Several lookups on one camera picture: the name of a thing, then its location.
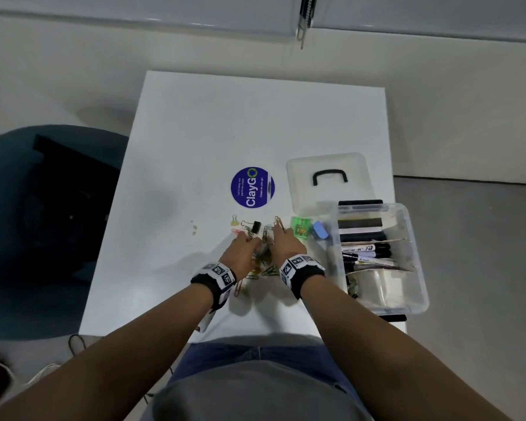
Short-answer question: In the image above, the person's left hand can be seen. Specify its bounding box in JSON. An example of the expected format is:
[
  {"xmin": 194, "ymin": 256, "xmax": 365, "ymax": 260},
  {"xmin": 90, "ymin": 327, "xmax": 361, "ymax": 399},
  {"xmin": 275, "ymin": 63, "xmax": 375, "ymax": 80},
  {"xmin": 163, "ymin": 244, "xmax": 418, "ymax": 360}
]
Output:
[{"xmin": 219, "ymin": 235, "xmax": 262, "ymax": 281}]

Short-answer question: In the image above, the white tape roll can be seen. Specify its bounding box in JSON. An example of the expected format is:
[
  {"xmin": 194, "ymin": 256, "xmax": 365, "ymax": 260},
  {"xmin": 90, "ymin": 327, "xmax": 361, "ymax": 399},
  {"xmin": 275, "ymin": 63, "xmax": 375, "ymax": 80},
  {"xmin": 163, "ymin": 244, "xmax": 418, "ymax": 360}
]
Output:
[{"xmin": 347, "ymin": 269, "xmax": 405, "ymax": 304}]

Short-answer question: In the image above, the black whiteboard marker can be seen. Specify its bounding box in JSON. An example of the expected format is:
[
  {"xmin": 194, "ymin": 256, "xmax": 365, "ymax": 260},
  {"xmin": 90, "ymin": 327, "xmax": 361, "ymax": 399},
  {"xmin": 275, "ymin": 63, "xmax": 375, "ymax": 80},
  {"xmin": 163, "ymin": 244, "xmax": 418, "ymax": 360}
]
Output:
[
  {"xmin": 342, "ymin": 251, "xmax": 393, "ymax": 262},
  {"xmin": 342, "ymin": 243, "xmax": 392, "ymax": 253}
]

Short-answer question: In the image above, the green pencil sharpener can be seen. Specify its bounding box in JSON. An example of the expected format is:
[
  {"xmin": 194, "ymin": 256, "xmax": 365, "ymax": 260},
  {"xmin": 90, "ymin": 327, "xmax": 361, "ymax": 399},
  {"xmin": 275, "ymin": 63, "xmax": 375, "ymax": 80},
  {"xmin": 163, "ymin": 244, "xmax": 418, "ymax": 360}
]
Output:
[{"xmin": 290, "ymin": 216, "xmax": 313, "ymax": 237}]

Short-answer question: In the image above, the pile of coloured paper clips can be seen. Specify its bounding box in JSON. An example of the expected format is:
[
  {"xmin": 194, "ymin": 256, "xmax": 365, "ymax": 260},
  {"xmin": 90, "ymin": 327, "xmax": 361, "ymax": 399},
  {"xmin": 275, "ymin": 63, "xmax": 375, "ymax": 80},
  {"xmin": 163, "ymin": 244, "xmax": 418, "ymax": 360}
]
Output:
[{"xmin": 231, "ymin": 216, "xmax": 286, "ymax": 299}]

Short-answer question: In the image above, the black marker-tag left wristband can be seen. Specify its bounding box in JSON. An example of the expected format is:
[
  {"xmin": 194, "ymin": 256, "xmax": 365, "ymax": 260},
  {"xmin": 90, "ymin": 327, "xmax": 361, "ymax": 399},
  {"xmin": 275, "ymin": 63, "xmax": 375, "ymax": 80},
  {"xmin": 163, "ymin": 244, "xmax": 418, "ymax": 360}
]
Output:
[{"xmin": 190, "ymin": 262, "xmax": 238, "ymax": 313}]

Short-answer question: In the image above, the clear lid with black handle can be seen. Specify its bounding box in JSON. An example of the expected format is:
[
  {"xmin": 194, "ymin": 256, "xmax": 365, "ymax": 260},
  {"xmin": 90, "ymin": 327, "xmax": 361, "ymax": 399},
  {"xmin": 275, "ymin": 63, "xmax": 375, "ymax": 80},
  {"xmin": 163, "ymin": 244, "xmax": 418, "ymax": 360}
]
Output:
[{"xmin": 286, "ymin": 152, "xmax": 370, "ymax": 218}]

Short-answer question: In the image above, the person's right forearm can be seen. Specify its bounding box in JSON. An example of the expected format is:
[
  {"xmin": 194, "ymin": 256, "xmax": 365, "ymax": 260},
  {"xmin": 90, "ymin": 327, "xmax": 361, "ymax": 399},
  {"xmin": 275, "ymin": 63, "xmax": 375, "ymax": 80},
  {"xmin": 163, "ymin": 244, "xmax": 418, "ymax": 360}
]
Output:
[{"xmin": 299, "ymin": 275, "xmax": 514, "ymax": 421}]

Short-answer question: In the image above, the round purple sticker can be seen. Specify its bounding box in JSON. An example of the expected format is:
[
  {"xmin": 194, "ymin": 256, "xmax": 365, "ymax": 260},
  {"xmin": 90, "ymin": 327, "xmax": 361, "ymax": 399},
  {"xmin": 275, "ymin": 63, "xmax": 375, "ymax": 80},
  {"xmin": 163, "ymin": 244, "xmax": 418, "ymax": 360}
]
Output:
[{"xmin": 230, "ymin": 166, "xmax": 276, "ymax": 209}]

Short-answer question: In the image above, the white floor cable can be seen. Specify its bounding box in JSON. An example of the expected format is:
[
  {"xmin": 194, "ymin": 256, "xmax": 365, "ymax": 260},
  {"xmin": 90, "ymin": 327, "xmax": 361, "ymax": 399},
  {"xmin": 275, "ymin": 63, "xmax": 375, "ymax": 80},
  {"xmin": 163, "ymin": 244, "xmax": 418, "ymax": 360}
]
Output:
[{"xmin": 25, "ymin": 363, "xmax": 62, "ymax": 385}]

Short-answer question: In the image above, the grey shirt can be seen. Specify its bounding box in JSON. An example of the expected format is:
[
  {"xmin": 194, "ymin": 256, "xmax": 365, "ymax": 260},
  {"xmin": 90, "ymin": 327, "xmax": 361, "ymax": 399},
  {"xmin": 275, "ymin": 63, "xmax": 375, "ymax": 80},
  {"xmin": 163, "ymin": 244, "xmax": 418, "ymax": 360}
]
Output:
[{"xmin": 150, "ymin": 359, "xmax": 374, "ymax": 421}]

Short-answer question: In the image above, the teal beanbag chair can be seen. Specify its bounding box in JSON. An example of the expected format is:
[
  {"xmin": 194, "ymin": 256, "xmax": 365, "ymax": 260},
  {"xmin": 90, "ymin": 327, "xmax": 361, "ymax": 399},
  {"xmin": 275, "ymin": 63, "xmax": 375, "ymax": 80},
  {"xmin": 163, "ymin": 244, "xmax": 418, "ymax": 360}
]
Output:
[{"xmin": 0, "ymin": 124, "xmax": 130, "ymax": 341}]

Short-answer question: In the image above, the white tag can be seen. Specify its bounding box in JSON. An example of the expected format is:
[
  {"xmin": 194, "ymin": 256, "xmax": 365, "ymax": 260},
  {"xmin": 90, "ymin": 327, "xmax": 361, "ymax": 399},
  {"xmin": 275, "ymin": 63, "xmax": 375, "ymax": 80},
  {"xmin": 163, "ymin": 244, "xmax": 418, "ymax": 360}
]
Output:
[{"xmin": 196, "ymin": 308, "xmax": 217, "ymax": 334}]

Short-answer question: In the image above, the black flat case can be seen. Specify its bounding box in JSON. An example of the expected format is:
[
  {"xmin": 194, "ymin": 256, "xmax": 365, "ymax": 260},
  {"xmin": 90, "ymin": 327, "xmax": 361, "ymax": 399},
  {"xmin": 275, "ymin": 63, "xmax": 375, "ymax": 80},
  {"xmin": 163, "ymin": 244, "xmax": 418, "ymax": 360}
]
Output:
[{"xmin": 338, "ymin": 218, "xmax": 385, "ymax": 230}]

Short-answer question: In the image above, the black marker-tag right wristband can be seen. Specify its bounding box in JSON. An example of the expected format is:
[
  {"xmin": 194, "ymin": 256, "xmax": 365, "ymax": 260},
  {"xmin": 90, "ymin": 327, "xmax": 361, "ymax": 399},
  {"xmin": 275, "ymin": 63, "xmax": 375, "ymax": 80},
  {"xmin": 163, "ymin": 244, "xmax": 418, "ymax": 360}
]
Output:
[{"xmin": 279, "ymin": 254, "xmax": 326, "ymax": 300}]

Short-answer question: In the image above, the black floor cable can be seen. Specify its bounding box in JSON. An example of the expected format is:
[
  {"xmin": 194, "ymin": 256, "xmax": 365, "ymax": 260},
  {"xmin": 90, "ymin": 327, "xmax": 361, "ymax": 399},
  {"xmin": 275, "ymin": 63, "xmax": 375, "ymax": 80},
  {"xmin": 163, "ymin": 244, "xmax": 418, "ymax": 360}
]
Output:
[{"xmin": 68, "ymin": 333, "xmax": 89, "ymax": 356}]

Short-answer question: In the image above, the black marker-tag wristband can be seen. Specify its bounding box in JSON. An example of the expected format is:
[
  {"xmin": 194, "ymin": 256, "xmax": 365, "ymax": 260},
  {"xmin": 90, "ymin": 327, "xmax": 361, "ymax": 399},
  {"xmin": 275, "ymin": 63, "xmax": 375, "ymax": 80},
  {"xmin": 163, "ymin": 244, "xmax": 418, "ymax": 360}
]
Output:
[
  {"xmin": 190, "ymin": 262, "xmax": 238, "ymax": 313},
  {"xmin": 279, "ymin": 254, "xmax": 326, "ymax": 300}
]

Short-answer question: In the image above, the person's right hand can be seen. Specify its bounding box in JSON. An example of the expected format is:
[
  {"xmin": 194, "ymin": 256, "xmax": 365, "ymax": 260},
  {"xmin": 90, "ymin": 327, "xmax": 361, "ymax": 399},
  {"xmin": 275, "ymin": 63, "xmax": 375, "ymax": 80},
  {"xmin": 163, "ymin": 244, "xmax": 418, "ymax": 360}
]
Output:
[{"xmin": 269, "ymin": 227, "xmax": 308, "ymax": 270}]

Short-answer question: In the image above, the clear plastic storage box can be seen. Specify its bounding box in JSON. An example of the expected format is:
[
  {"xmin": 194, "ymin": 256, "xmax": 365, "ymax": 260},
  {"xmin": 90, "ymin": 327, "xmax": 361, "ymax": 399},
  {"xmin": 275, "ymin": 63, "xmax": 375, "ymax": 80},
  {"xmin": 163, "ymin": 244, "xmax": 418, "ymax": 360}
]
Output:
[{"xmin": 334, "ymin": 201, "xmax": 430, "ymax": 316}]

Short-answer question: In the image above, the person's left forearm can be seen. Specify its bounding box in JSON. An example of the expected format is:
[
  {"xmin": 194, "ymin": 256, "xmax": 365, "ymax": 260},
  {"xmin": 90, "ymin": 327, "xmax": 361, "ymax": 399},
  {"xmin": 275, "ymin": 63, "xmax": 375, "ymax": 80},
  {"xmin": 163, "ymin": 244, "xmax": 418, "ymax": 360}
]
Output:
[{"xmin": 0, "ymin": 282, "xmax": 215, "ymax": 421}]

